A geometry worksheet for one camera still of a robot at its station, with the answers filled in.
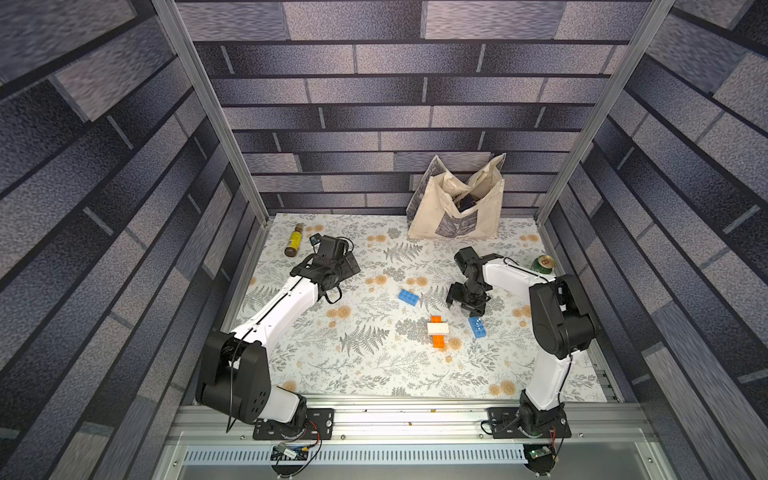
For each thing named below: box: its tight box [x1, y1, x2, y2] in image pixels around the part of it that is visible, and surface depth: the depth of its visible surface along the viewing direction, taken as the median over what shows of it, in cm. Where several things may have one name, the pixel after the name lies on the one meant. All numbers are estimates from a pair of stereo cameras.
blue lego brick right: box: [468, 316, 487, 338], surface depth 92 cm
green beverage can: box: [530, 254, 556, 275], surface depth 94 cm
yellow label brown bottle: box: [284, 223, 305, 257], surface depth 109 cm
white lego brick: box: [427, 322, 449, 335], surface depth 89 cm
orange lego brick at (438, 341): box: [433, 334, 445, 349], surface depth 88 cm
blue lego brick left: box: [398, 289, 420, 307], surface depth 98 cm
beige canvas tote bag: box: [405, 153, 506, 239], surface depth 102 cm
